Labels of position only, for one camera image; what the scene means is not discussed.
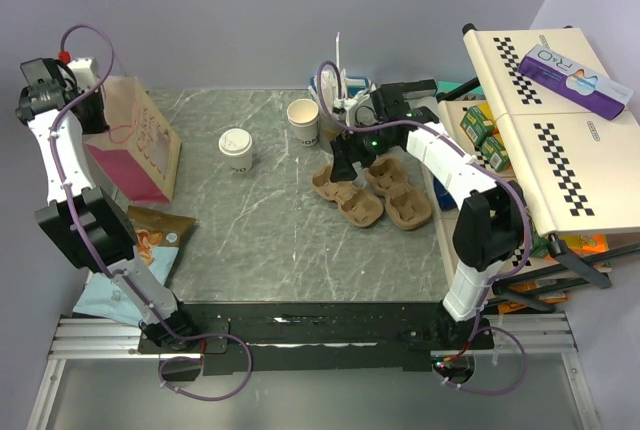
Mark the grey straw holder cup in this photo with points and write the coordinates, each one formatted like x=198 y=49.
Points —
x=328 y=130

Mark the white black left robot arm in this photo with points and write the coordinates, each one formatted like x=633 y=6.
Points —
x=60 y=106

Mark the blue white box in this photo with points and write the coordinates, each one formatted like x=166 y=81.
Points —
x=352 y=86

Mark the black rectangular box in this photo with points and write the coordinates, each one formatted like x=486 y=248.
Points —
x=395 y=93

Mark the green orange juice carton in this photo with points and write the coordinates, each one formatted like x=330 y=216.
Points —
x=537 y=244

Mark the brown pulp cup carrier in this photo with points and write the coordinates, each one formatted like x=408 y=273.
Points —
x=407 y=206

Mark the brown blue snack packet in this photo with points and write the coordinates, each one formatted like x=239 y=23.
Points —
x=159 y=238

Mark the purple white R&O box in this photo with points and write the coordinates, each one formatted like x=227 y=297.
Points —
x=575 y=82

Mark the bundle of wrapped straws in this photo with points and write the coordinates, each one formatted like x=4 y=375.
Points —
x=331 y=87

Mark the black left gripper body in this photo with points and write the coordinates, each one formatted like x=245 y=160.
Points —
x=93 y=118

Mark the pink white paper bag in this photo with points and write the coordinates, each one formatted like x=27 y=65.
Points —
x=140 y=151

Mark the green box upper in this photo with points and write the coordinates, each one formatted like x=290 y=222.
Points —
x=478 y=123

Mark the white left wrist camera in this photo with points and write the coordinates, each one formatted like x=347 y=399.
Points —
x=85 y=72

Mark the white plastic cup lid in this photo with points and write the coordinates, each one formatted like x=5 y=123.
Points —
x=235 y=141

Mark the aluminium rail frame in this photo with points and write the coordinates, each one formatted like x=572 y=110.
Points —
x=531 y=379

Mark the stack of white paper cups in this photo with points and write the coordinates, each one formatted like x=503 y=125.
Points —
x=303 y=115

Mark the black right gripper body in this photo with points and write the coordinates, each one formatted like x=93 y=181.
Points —
x=371 y=141

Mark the green box lower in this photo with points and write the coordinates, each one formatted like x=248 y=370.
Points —
x=495 y=153

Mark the blue snack packet right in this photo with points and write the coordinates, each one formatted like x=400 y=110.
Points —
x=443 y=197

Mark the cream checkered folding board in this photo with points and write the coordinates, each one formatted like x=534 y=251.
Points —
x=579 y=172

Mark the green box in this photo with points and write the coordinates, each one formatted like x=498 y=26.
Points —
x=495 y=153
x=478 y=123

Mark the tall wrapped straw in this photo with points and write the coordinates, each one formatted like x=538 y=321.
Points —
x=338 y=55

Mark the white paper cup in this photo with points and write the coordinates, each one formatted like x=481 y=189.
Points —
x=239 y=163

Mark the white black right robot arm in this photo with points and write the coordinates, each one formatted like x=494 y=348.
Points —
x=492 y=221

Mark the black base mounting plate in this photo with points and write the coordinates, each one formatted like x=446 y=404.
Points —
x=294 y=336

